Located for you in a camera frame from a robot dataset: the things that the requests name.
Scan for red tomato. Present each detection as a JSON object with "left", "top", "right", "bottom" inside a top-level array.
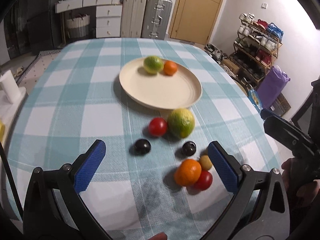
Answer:
[
  {"left": 148, "top": 117, "right": 168, "bottom": 137},
  {"left": 193, "top": 170, "right": 213, "bottom": 191}
]

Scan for orange tangerine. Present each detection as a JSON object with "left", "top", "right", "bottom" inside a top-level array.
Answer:
[
  {"left": 174, "top": 159, "right": 202, "bottom": 187},
  {"left": 163, "top": 61, "right": 177, "bottom": 76}
]

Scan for dark plum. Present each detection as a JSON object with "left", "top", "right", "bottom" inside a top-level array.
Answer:
[
  {"left": 181, "top": 141, "right": 196, "bottom": 157},
  {"left": 133, "top": 139, "right": 151, "bottom": 154}
]

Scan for person's right hand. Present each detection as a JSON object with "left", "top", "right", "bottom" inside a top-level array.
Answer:
[{"left": 281, "top": 158, "right": 319, "bottom": 206}]

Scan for person's left hand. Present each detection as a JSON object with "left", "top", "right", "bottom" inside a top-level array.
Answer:
[{"left": 148, "top": 232, "right": 168, "bottom": 240}]

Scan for purple bag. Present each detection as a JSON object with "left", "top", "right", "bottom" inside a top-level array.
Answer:
[{"left": 257, "top": 65, "right": 290, "bottom": 108}]

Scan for brown longan fruit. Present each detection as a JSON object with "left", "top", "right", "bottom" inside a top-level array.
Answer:
[{"left": 199, "top": 155, "right": 213, "bottom": 171}]

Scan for wooden shoe rack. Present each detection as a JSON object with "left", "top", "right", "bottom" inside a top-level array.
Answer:
[{"left": 229, "top": 19, "right": 284, "bottom": 89}]

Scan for large green yellow lemon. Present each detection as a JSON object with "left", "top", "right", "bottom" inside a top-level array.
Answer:
[{"left": 167, "top": 108, "right": 195, "bottom": 139}]

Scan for orange tangerine on plate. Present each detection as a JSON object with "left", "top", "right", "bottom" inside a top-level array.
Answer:
[{"left": 163, "top": 61, "right": 177, "bottom": 76}]

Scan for teal checkered tablecloth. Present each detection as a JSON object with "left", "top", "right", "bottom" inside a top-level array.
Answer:
[{"left": 7, "top": 38, "right": 281, "bottom": 239}]

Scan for red tomato beside lemon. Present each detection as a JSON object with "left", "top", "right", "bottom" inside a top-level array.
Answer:
[{"left": 148, "top": 117, "right": 168, "bottom": 137}]

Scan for cream round plate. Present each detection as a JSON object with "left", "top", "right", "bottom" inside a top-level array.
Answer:
[{"left": 119, "top": 57, "right": 202, "bottom": 110}]

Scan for small green lime on plate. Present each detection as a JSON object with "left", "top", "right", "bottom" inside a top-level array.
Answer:
[{"left": 143, "top": 56, "right": 164, "bottom": 74}]

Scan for wooden yellow door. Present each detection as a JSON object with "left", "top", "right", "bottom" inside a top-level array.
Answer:
[{"left": 169, "top": 0, "right": 223, "bottom": 44}]

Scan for white paper roll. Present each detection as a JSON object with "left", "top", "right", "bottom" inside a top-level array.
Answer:
[{"left": 0, "top": 70, "right": 21, "bottom": 104}]

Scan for silver aluminium suitcase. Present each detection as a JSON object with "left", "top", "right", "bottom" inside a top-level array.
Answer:
[{"left": 141, "top": 0, "right": 172, "bottom": 40}]

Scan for beige ribbed suitcase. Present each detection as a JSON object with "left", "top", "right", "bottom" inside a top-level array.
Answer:
[{"left": 120, "top": 0, "right": 146, "bottom": 38}]

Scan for woven laundry basket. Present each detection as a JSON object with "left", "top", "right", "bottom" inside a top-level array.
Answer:
[{"left": 66, "top": 14, "right": 90, "bottom": 39}]

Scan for white drawer desk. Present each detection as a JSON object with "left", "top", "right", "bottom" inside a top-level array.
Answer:
[{"left": 55, "top": 0, "right": 122, "bottom": 38}]

